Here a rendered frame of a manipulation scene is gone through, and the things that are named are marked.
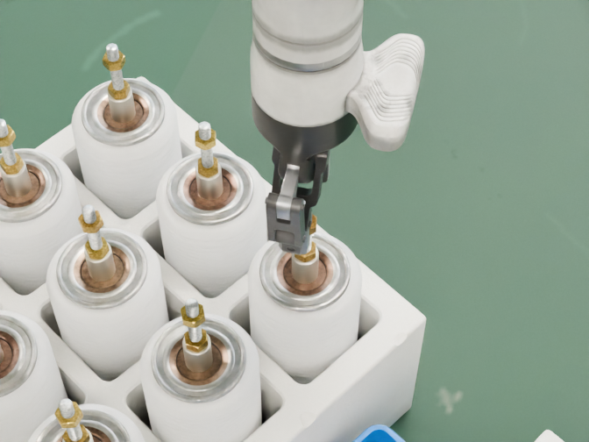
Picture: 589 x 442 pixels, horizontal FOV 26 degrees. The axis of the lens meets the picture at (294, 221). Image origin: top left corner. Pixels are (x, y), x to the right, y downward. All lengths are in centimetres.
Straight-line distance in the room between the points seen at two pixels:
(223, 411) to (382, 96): 31
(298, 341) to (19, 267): 26
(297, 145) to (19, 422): 35
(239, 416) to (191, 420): 4
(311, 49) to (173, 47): 78
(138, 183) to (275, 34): 42
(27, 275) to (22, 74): 44
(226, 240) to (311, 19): 37
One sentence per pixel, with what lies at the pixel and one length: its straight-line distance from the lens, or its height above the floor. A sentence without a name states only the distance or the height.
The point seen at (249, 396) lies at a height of 24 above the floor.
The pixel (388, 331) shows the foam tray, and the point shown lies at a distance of 112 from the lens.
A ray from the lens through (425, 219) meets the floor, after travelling 140.
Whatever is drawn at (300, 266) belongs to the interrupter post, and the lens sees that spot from 104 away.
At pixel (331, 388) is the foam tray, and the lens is 109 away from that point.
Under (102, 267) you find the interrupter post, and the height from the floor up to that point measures 27.
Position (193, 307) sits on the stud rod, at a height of 34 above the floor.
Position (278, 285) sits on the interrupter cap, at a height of 25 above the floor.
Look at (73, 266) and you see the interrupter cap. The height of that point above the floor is 25.
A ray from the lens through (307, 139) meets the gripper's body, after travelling 85.
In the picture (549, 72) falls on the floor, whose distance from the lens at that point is 155.
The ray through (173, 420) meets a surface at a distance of 102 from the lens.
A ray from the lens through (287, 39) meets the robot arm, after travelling 79.
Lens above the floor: 115
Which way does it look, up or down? 56 degrees down
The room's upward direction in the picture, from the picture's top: straight up
